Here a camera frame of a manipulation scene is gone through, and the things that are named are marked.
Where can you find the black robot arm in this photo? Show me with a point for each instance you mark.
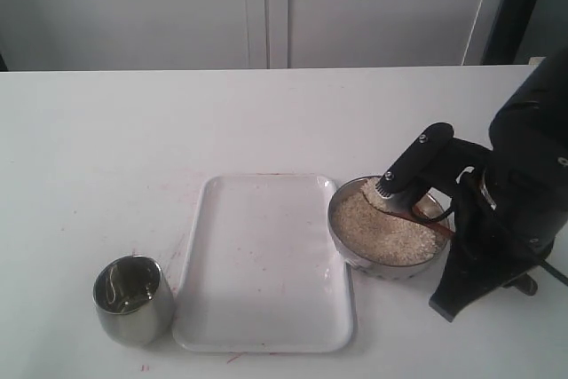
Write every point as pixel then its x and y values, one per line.
pixel 529 133

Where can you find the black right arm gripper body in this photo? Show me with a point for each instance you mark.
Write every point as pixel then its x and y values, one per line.
pixel 502 215

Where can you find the dark door frame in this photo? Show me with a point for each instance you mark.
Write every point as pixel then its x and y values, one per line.
pixel 507 32

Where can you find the white rectangular tray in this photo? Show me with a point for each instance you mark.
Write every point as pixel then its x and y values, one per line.
pixel 262 273

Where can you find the steel bowl of rice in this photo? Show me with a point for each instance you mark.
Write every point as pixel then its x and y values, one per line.
pixel 378 244

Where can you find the stainless steel cup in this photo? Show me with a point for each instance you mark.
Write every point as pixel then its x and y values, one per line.
pixel 133 300

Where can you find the white cabinet doors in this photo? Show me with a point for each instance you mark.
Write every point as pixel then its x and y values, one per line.
pixel 232 34

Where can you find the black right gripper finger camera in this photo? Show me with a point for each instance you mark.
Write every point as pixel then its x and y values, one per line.
pixel 463 282

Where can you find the brown wooden spoon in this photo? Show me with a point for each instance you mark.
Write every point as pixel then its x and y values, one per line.
pixel 413 215

